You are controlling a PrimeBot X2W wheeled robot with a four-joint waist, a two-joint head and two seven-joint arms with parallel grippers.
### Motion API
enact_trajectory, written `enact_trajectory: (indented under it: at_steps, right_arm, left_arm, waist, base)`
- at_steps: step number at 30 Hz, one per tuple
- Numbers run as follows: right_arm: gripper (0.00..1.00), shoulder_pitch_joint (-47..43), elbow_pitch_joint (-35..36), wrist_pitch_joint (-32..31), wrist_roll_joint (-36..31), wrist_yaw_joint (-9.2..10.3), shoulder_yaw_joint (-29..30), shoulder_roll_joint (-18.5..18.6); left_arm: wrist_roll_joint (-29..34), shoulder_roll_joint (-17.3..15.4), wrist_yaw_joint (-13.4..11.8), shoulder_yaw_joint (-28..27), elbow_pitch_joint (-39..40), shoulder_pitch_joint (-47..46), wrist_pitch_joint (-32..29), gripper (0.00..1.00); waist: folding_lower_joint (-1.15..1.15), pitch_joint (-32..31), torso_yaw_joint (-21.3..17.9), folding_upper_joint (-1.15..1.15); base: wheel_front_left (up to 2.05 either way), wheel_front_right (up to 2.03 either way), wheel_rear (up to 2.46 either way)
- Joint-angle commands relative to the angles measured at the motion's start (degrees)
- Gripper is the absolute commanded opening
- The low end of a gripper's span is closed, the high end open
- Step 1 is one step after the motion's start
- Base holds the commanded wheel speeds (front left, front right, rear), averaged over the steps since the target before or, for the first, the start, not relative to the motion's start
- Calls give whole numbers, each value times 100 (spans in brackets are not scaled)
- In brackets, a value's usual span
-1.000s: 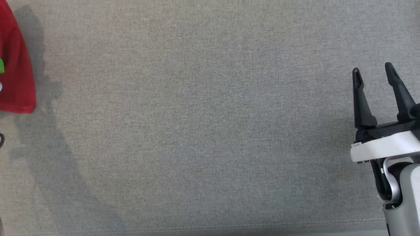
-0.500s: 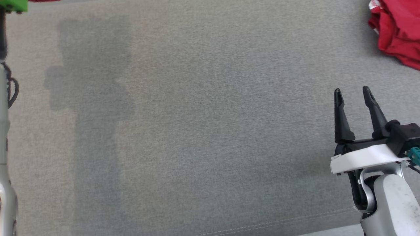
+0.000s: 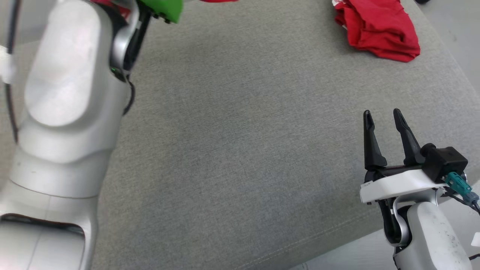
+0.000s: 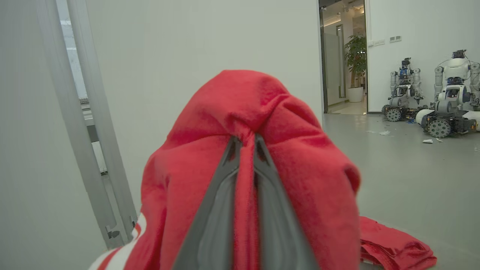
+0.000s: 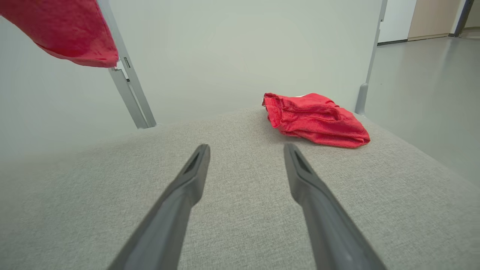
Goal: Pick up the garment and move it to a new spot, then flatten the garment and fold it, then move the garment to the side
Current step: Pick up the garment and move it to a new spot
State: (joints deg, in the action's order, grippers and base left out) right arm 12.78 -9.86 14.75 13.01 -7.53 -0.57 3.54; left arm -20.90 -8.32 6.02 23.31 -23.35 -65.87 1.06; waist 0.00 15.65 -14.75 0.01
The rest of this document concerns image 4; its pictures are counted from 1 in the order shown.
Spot large white wheeled robot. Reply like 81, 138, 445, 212
415, 49, 480, 138

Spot white plant pot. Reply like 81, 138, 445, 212
347, 87, 365, 103

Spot dark door frame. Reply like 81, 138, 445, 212
318, 0, 370, 115

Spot red shorts with white stripes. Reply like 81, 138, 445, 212
359, 216, 438, 270

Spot green potted plant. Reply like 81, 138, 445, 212
344, 34, 368, 89

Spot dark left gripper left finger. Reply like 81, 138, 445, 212
172, 135, 243, 270

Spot glass door with dark frame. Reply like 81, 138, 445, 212
335, 24, 347, 99

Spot grey double partition post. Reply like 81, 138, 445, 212
36, 0, 138, 250

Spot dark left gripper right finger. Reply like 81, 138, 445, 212
253, 134, 320, 270

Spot small white blue wheeled robot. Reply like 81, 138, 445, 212
382, 57, 426, 122

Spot red jersey with number 23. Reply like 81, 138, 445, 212
88, 69, 362, 270

